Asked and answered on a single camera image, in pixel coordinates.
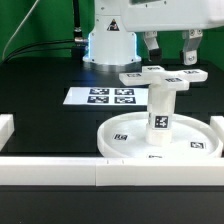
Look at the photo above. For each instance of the white cross-shaped table base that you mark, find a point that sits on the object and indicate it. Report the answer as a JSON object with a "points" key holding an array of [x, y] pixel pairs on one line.
{"points": [[157, 76]]}

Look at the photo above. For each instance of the white fiducial marker sheet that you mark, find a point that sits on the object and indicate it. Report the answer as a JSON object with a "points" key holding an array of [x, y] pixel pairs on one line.
{"points": [[106, 96]]}

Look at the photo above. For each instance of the white right fence block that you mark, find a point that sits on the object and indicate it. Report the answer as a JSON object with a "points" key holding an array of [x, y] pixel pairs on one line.
{"points": [[217, 124]]}

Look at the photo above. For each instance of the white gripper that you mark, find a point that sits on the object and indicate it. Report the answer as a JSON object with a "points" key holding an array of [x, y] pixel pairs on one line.
{"points": [[172, 15]]}

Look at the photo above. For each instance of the white round table top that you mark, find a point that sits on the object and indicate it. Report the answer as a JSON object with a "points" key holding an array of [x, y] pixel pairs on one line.
{"points": [[179, 137]]}

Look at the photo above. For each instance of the white fence block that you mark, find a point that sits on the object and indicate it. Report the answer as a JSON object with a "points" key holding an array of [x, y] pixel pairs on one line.
{"points": [[217, 124], [6, 128]]}

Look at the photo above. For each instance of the white front fence bar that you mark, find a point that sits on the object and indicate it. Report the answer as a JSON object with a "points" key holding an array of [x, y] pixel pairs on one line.
{"points": [[110, 172]]}

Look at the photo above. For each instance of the black vertical cable connector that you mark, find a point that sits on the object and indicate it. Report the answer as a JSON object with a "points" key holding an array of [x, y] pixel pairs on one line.
{"points": [[77, 30]]}

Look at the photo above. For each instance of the white left fence block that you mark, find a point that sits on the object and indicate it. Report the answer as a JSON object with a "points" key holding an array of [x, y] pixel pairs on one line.
{"points": [[6, 128]]}

